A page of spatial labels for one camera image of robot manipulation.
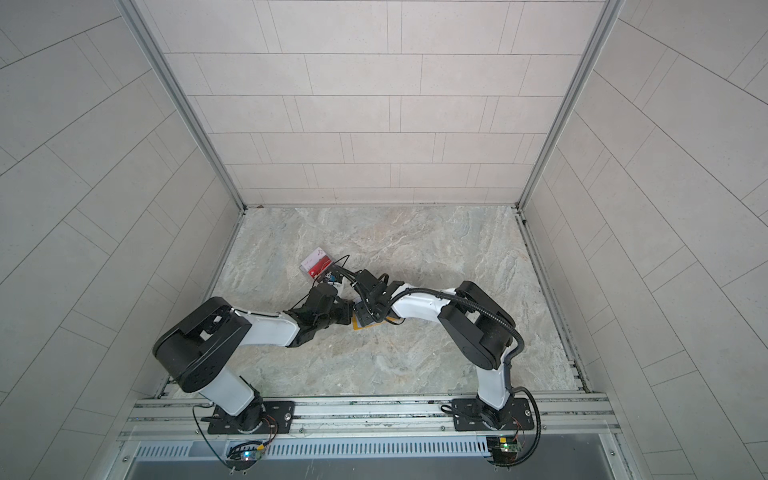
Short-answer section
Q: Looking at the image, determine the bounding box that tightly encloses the yellow leather card holder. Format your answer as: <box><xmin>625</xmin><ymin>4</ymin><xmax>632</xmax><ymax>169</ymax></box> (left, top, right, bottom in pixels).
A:
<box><xmin>351</xmin><ymin>313</ymin><xmax>404</xmax><ymax>331</ymax></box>

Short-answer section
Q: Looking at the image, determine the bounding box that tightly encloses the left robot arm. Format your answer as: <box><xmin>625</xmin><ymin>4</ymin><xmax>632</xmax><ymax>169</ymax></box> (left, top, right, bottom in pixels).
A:
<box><xmin>152</xmin><ymin>284</ymin><xmax>354</xmax><ymax>433</ymax></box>

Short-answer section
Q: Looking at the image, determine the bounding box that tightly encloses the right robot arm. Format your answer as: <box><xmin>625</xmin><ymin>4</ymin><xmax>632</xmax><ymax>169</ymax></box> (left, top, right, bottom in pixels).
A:
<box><xmin>351</xmin><ymin>270</ymin><xmax>525</xmax><ymax>430</ymax></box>

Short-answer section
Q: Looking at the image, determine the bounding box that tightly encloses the red white card in box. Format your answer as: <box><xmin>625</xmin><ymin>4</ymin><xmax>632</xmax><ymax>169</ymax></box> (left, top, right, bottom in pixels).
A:
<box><xmin>299</xmin><ymin>248</ymin><xmax>334</xmax><ymax>278</ymax></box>

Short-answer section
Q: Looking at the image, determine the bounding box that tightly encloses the left green circuit board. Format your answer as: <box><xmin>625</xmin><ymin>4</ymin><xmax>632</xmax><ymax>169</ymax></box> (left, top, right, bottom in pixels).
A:
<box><xmin>226</xmin><ymin>441</ymin><xmax>266</xmax><ymax>471</ymax></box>

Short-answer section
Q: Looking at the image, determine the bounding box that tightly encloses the green circuit board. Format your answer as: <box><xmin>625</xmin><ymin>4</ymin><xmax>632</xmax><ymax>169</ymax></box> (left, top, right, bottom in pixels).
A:
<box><xmin>486</xmin><ymin>437</ymin><xmax>521</xmax><ymax>467</ymax></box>
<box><xmin>226</xmin><ymin>441</ymin><xmax>266</xmax><ymax>471</ymax></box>

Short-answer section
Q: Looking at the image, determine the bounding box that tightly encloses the right green circuit board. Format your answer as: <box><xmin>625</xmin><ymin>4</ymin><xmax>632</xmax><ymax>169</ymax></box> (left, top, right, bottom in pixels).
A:
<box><xmin>486</xmin><ymin>437</ymin><xmax>521</xmax><ymax>467</ymax></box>

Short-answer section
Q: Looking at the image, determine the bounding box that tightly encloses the left camera black cable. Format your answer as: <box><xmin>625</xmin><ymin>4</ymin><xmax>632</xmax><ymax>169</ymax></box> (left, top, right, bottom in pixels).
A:
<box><xmin>290</xmin><ymin>254</ymin><xmax>352</xmax><ymax>310</ymax></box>

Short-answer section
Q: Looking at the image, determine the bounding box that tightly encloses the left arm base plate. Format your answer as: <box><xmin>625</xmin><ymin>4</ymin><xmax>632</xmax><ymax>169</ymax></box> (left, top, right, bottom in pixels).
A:
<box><xmin>202</xmin><ymin>401</ymin><xmax>296</xmax><ymax>435</ymax></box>

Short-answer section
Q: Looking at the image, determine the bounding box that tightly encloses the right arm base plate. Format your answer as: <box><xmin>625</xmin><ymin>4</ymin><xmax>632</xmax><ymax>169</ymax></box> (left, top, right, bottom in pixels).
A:
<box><xmin>441</xmin><ymin>397</ymin><xmax>535</xmax><ymax>432</ymax></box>

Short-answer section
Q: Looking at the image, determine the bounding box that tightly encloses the aluminium mounting rail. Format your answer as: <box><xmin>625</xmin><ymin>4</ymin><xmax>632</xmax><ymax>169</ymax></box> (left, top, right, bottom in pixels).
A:
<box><xmin>117</xmin><ymin>392</ymin><xmax>621</xmax><ymax>441</ymax></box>

